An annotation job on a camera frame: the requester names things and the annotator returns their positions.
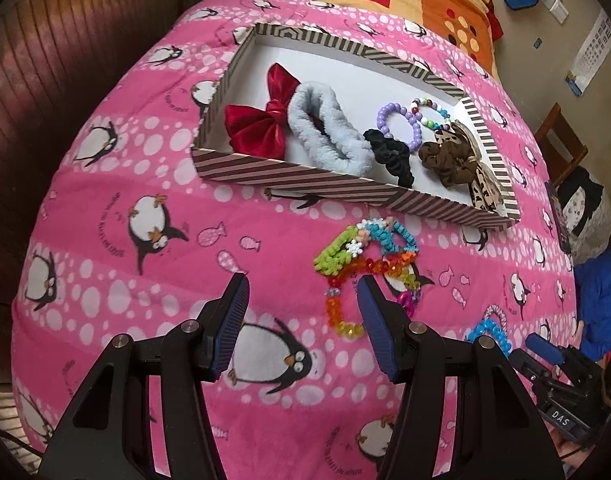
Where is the bright blue bead bracelet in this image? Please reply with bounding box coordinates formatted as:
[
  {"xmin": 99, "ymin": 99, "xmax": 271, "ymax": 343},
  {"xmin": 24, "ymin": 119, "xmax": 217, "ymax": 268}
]
[{"xmin": 466, "ymin": 317, "xmax": 514, "ymax": 359}]

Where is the silver braided bracelet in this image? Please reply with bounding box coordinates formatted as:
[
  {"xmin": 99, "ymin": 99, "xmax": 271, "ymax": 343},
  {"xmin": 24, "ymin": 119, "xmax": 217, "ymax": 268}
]
[{"xmin": 482, "ymin": 302, "xmax": 509, "ymax": 334}]

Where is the orange rainbow bead bracelet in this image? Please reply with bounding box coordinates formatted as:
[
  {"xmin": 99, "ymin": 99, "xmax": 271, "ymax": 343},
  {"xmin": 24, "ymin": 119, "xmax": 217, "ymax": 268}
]
[{"xmin": 324, "ymin": 250, "xmax": 423, "ymax": 339}]

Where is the teal green woven bracelet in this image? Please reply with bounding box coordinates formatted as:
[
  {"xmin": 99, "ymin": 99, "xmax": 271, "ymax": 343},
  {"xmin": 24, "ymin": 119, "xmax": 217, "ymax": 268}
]
[{"xmin": 313, "ymin": 216, "xmax": 419, "ymax": 276}]

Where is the leopard ribbon hair bow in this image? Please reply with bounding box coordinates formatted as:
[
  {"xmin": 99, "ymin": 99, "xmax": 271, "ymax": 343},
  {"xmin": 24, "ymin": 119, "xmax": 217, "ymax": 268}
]
[{"xmin": 435, "ymin": 120, "xmax": 503, "ymax": 212}]

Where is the black scrunchie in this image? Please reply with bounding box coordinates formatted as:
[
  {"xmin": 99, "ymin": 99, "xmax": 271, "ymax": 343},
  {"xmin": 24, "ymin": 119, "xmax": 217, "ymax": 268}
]
[{"xmin": 363, "ymin": 129, "xmax": 414, "ymax": 188}]

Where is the brown scrunchie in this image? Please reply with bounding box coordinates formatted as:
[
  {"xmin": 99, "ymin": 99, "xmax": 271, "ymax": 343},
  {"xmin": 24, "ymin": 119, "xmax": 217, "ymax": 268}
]
[{"xmin": 418, "ymin": 136, "xmax": 478, "ymax": 188}]

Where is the red velvet bow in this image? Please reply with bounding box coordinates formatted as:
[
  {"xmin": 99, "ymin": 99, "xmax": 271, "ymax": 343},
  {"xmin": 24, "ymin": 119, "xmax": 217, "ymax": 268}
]
[{"xmin": 224, "ymin": 63, "xmax": 300, "ymax": 160}]

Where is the purple bead bracelet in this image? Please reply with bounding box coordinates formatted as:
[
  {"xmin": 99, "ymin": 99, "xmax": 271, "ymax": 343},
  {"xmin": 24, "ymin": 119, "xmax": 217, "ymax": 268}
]
[{"xmin": 376, "ymin": 102, "xmax": 425, "ymax": 154}]

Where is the light blue fluffy scrunchie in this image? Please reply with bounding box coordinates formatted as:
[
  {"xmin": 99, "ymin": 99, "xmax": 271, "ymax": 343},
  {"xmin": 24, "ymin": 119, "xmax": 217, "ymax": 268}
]
[{"xmin": 287, "ymin": 81, "xmax": 375, "ymax": 177}]

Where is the multicolour pastel bead bracelet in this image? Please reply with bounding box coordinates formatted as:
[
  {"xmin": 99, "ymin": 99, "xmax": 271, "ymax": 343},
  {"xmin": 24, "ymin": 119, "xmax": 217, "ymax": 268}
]
[{"xmin": 409, "ymin": 96, "xmax": 453, "ymax": 132}]

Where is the black smartphone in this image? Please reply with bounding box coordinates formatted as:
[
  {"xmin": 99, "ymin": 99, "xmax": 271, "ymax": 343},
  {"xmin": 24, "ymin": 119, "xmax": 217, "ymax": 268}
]
[{"xmin": 545, "ymin": 181, "xmax": 572, "ymax": 255}]

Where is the pink penguin blanket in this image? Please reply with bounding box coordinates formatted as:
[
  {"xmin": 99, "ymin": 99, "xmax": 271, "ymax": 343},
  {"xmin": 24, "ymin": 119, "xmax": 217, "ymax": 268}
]
[{"xmin": 11, "ymin": 0, "xmax": 577, "ymax": 479}]

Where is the black white patterned bag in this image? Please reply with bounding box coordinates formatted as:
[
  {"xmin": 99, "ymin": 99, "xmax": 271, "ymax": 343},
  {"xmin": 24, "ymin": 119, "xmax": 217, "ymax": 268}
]
[{"xmin": 557, "ymin": 166, "xmax": 611, "ymax": 266}]

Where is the wooden chair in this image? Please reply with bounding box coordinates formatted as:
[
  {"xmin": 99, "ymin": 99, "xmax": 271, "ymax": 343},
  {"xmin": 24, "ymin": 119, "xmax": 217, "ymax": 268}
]
[{"xmin": 534, "ymin": 103, "xmax": 589, "ymax": 188}]

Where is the striped cardboard box tray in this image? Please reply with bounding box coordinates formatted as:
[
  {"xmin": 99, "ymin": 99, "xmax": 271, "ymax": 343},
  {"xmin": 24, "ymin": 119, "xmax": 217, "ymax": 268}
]
[{"xmin": 191, "ymin": 23, "xmax": 521, "ymax": 229}]

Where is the wooden panelled door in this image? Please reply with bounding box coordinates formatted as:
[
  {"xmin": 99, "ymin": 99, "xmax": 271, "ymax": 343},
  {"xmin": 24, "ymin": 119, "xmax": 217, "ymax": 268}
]
[{"xmin": 0, "ymin": 0, "xmax": 198, "ymax": 271}]

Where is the wall calendar poster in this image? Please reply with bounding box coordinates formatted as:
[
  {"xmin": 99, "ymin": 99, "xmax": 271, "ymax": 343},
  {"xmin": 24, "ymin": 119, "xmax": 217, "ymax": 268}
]
[{"xmin": 565, "ymin": 9, "xmax": 611, "ymax": 98}]

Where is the white wall switch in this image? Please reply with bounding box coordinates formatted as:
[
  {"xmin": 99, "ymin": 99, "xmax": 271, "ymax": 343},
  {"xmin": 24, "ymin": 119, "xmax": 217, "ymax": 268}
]
[{"xmin": 541, "ymin": 0, "xmax": 569, "ymax": 25}]

